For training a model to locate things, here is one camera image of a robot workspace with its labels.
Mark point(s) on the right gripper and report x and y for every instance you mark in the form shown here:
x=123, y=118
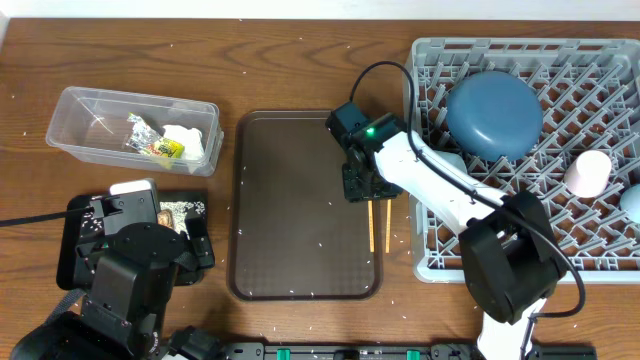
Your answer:
x=355, y=193

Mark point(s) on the wooden chopstick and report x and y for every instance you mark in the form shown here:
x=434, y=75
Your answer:
x=371, y=228
x=388, y=226

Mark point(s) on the dark blue plate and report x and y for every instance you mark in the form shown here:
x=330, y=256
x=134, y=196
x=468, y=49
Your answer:
x=493, y=115

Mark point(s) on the white tissue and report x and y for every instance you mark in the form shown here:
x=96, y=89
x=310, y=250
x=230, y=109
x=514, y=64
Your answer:
x=189, y=138

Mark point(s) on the pink plastic cup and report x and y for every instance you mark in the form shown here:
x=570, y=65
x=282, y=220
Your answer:
x=588, y=175

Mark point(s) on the foil snack wrapper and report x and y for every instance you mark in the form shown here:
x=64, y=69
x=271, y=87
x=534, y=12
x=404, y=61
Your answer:
x=149, y=142

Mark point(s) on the light blue plastic cup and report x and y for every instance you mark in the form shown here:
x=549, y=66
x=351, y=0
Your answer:
x=630, y=203

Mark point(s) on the light blue rice bowl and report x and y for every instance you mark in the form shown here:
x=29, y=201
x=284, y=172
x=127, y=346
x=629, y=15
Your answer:
x=455, y=160

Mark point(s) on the dried mushroom piece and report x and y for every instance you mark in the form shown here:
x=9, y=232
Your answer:
x=165, y=218

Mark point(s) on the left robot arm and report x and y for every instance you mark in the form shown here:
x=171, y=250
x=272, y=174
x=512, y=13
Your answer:
x=121, y=257

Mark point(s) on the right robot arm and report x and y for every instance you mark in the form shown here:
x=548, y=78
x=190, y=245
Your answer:
x=511, y=262

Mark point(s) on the grey dishwasher rack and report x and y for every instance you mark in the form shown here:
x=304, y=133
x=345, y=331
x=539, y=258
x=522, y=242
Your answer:
x=589, y=94

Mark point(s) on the brown serving tray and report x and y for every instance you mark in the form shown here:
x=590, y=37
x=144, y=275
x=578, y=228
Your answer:
x=293, y=235

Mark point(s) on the spilled white rice pile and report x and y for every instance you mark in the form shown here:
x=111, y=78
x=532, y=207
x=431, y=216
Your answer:
x=180, y=211

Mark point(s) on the clear plastic bin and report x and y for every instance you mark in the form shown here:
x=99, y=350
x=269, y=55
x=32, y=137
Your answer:
x=92, y=125

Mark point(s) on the black plastic bin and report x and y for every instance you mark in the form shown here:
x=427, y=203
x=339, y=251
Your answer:
x=127, y=225

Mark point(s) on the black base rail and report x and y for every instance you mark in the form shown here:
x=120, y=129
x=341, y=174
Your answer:
x=350, y=351

